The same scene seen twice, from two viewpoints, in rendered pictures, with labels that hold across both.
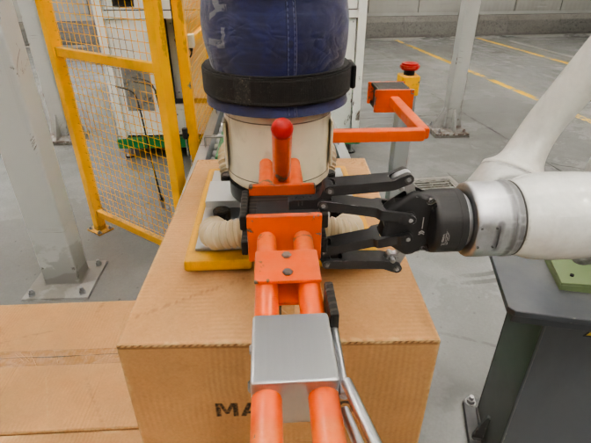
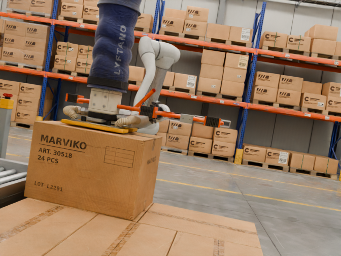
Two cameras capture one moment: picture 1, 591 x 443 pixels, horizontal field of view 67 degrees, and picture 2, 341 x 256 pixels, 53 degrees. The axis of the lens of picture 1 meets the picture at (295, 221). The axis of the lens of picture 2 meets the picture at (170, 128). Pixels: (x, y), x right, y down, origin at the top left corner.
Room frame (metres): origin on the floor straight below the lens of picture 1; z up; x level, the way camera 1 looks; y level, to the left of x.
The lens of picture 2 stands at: (-0.06, 1.80, 1.11)
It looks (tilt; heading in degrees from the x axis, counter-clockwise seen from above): 3 degrees down; 282
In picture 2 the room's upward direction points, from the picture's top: 9 degrees clockwise
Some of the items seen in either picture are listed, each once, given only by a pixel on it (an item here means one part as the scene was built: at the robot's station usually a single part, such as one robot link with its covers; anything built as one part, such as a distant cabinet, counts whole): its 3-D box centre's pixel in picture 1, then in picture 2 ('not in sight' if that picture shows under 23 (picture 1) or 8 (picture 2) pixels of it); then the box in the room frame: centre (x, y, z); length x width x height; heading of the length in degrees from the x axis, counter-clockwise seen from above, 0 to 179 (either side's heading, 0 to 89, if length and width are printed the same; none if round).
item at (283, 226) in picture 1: (283, 220); (148, 111); (0.46, 0.01, 1.08); 0.10 x 0.08 x 0.06; 93
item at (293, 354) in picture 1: (292, 365); (186, 119); (0.24, 0.00, 1.07); 0.07 x 0.07 x 0.04; 3
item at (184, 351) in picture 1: (282, 306); (97, 164); (0.70, 0.03, 0.74); 0.60 x 0.40 x 0.40; 1
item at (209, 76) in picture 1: (279, 74); (108, 83); (0.71, 0.03, 1.20); 0.23 x 0.23 x 0.04
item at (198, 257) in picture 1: (226, 202); (95, 123); (0.70, 0.12, 0.98); 0.34 x 0.10 x 0.05; 3
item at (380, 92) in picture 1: (389, 96); (74, 98); (1.02, -0.21, 1.08); 0.09 x 0.08 x 0.05; 93
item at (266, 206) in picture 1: (287, 209); not in sight; (0.45, 0.01, 1.10); 0.07 x 0.03 x 0.01; 94
